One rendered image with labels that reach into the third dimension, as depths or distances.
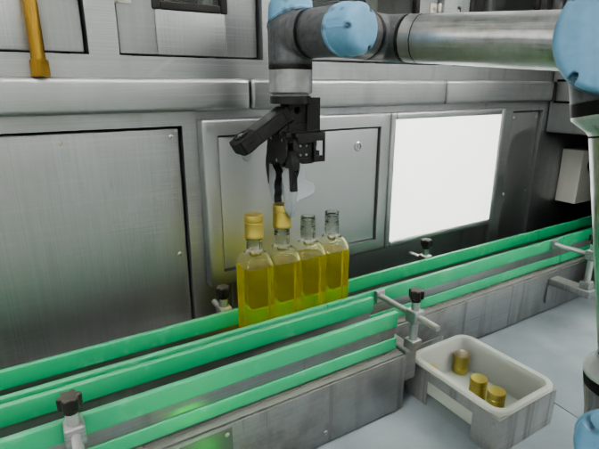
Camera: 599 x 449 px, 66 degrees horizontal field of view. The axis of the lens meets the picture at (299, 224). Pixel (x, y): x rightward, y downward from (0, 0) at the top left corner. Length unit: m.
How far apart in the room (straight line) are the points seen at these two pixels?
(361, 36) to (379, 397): 0.65
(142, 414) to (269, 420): 0.21
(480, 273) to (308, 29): 0.77
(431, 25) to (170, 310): 0.72
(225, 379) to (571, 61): 0.61
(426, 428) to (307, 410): 0.26
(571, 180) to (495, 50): 1.12
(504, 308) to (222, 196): 0.81
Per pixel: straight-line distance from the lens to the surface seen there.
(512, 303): 1.38
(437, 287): 1.14
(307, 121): 0.83
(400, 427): 0.99
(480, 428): 0.96
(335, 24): 0.72
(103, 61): 0.88
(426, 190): 1.26
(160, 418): 0.75
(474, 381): 1.03
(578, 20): 0.53
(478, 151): 1.39
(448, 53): 0.76
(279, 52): 0.80
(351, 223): 1.12
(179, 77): 0.91
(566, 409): 1.15
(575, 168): 1.79
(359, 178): 1.10
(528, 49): 0.71
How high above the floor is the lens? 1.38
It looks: 17 degrees down
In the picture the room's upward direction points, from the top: straight up
